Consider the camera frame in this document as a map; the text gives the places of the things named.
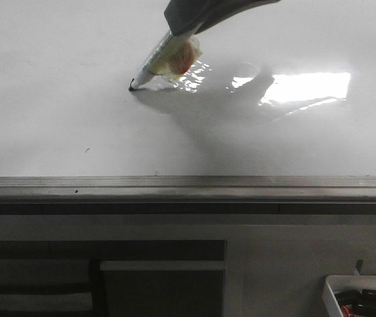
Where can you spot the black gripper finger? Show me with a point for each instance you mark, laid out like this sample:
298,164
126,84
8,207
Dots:
187,15

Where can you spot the white black-tip whiteboard marker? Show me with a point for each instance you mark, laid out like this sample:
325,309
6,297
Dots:
172,57

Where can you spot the white whiteboard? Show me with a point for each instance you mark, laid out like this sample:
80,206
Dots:
277,116

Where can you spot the white marker tray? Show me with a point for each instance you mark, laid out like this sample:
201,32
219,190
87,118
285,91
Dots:
337,283

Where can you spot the black marker lower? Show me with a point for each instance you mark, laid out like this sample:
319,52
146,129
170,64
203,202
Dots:
348,297

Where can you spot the red capped marker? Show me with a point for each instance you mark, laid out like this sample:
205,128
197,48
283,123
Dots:
351,311

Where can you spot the dark cabinet frame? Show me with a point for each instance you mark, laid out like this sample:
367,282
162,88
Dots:
112,278

